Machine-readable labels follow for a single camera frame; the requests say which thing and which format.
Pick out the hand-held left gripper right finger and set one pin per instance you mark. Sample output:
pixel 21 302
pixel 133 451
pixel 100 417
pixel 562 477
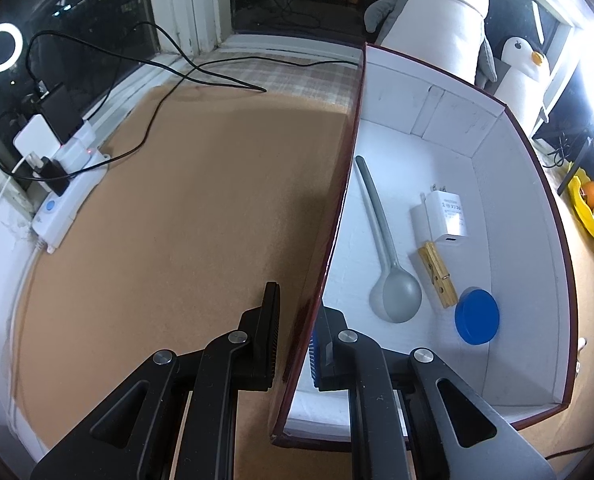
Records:
pixel 316 360

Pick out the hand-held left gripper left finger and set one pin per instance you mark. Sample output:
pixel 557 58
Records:
pixel 264 340

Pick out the grey spoon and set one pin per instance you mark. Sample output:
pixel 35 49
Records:
pixel 397 300

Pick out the blue round tin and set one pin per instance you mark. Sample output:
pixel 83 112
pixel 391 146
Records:
pixel 477 317

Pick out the wooden clothespin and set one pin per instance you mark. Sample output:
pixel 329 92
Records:
pixel 439 277

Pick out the red cardboard box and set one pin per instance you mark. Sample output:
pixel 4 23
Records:
pixel 467 370

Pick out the white usb charger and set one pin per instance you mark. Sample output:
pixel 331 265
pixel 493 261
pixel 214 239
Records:
pixel 439 220

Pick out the yellow fruit bowl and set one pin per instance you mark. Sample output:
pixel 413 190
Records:
pixel 579 205

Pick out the black tripod stand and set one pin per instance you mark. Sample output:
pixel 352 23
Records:
pixel 574 170

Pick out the small penguin plush toy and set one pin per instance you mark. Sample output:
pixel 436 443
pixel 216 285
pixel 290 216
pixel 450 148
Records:
pixel 519 85

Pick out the white power strip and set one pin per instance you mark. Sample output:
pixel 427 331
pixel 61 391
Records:
pixel 72 195

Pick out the checked cloth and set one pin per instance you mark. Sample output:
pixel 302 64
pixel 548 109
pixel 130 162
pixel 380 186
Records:
pixel 297 80

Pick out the small black plug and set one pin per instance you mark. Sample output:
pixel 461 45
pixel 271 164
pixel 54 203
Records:
pixel 52 172

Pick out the large penguin plush toy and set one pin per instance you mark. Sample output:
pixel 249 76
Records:
pixel 437 25

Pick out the white plug adapter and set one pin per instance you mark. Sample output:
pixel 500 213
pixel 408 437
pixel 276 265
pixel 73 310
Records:
pixel 37 135

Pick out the large black plug adapter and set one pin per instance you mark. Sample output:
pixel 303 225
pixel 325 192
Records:
pixel 59 110

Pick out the white window frame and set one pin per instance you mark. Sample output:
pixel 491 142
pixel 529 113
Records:
pixel 197 5

